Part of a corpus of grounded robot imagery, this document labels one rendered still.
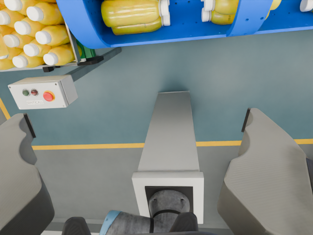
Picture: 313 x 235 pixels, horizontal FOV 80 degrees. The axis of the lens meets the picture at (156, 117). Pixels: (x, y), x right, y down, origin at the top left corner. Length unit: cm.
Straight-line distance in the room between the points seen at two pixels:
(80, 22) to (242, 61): 149
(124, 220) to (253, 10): 75
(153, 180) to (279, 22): 74
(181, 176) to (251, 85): 126
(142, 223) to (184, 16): 75
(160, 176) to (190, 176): 13
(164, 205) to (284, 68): 153
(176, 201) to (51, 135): 192
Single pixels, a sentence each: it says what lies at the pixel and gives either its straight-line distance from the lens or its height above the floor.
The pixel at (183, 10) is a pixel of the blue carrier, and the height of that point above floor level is 97.
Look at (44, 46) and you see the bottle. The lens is 81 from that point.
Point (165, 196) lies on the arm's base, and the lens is 90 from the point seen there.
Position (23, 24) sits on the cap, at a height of 108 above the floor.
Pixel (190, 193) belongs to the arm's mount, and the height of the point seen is 110.
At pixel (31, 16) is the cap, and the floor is 108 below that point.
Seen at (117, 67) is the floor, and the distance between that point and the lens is 183.
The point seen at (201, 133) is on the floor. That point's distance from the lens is 204.
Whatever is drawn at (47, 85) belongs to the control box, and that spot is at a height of 110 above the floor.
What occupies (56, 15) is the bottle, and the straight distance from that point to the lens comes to 80.
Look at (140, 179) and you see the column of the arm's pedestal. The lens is 89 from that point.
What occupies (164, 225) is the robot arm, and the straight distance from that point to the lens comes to 83.
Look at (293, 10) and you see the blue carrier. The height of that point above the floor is 100.
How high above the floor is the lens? 170
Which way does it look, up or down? 61 degrees down
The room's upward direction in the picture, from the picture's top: 168 degrees counter-clockwise
